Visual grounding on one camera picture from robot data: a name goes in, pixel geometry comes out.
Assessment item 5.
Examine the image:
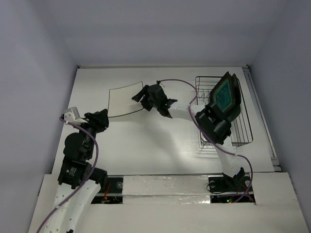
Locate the white square plate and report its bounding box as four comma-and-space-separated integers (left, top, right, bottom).
108, 82, 143, 118

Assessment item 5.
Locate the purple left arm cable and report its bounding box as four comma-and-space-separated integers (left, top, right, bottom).
35, 116, 101, 233

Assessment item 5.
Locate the teal square plate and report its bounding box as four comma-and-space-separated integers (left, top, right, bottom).
209, 72, 234, 114

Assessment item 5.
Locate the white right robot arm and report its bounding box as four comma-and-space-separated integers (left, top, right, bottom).
132, 84, 245, 190

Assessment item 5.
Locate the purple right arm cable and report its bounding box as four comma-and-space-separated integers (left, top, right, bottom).
156, 79, 255, 203

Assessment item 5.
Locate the dark rear plate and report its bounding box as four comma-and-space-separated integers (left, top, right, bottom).
233, 75, 242, 120

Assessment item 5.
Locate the wire dish rack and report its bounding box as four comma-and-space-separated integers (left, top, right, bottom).
195, 76, 254, 148

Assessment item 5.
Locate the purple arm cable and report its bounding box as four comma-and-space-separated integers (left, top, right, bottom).
156, 79, 255, 203
35, 116, 101, 233

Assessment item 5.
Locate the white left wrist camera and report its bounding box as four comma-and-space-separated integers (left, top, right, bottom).
62, 107, 81, 123

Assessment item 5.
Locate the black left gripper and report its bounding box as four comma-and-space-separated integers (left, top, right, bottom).
74, 108, 108, 157

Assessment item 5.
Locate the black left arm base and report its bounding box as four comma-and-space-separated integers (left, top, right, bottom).
103, 176, 123, 194

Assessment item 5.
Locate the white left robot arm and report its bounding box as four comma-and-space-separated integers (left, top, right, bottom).
37, 107, 109, 233

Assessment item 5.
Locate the white foam block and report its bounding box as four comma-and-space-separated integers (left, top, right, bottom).
122, 175, 209, 196

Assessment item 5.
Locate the dark patterned plate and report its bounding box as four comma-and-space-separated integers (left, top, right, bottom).
228, 74, 236, 122

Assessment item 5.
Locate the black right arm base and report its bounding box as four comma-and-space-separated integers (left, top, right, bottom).
208, 167, 250, 194

